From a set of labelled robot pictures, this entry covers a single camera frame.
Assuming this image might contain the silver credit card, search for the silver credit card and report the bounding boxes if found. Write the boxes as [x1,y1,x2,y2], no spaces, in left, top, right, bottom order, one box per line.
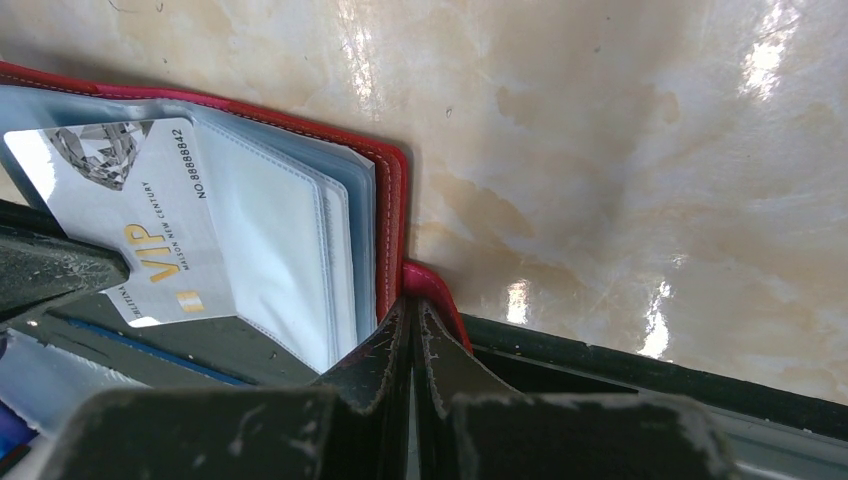
[3,118,236,328]

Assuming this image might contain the red leather card holder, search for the red leather card holder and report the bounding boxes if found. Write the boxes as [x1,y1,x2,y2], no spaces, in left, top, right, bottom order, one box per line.
[1,62,470,373]

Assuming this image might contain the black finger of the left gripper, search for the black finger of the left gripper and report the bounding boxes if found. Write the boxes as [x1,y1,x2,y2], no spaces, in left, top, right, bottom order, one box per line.
[1,200,130,325]

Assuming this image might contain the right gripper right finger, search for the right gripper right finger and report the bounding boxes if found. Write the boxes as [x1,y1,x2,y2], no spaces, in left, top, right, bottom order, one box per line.
[410,298,740,479]

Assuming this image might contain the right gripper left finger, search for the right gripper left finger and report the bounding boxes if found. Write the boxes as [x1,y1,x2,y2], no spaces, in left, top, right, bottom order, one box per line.
[41,298,410,479]

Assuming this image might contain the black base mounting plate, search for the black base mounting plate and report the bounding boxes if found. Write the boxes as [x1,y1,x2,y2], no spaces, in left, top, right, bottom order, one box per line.
[7,295,847,441]

